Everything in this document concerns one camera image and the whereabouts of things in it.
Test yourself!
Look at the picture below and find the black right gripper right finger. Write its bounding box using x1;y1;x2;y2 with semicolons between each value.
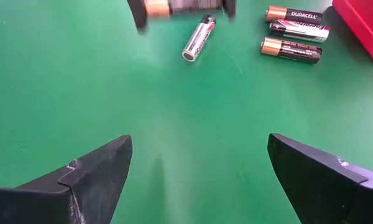
267;133;373;224

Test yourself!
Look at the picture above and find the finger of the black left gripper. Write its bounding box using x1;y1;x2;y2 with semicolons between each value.
223;0;237;20
126;0;149;30

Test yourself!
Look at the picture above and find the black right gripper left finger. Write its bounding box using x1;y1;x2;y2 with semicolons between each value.
0;134;133;224

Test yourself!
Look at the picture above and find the red plastic bin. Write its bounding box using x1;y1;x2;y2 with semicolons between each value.
331;0;373;66

